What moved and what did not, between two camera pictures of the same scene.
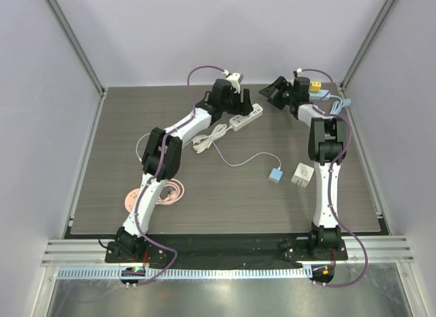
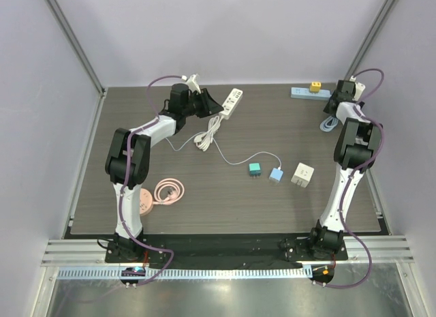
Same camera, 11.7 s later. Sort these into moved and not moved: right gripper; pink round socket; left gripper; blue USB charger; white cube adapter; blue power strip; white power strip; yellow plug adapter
Moved: white power strip; left gripper; right gripper
Not moved: blue USB charger; blue power strip; pink round socket; yellow plug adapter; white cube adapter
